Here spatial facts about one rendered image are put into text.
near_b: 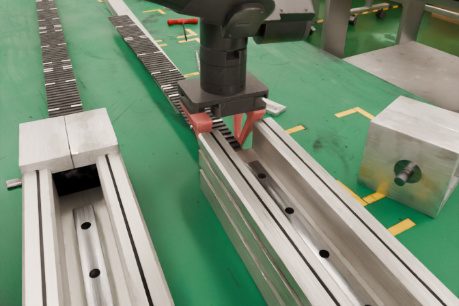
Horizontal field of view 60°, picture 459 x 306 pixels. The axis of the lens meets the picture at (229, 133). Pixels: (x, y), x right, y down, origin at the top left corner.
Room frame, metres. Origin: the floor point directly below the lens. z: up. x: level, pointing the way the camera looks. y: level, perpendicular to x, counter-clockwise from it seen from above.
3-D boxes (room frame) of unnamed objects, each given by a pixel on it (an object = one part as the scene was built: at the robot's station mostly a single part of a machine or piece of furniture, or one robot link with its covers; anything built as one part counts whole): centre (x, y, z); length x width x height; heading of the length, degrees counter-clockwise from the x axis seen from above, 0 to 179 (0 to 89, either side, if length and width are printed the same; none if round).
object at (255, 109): (0.47, 0.00, 0.84); 0.07 x 0.07 x 0.09; 25
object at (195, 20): (1.01, 0.12, 0.79); 0.16 x 0.08 x 0.02; 9
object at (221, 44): (0.46, 0.00, 0.98); 0.07 x 0.06 x 0.07; 107
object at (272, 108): (0.61, -0.07, 0.78); 0.05 x 0.03 x 0.01; 46
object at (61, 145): (0.38, 0.19, 0.83); 0.12 x 0.09 x 0.10; 114
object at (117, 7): (1.04, 0.26, 0.79); 0.96 x 0.04 x 0.03; 24
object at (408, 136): (0.40, -0.23, 0.83); 0.11 x 0.10 x 0.10; 138
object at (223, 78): (0.46, 0.01, 0.92); 0.10 x 0.07 x 0.07; 115
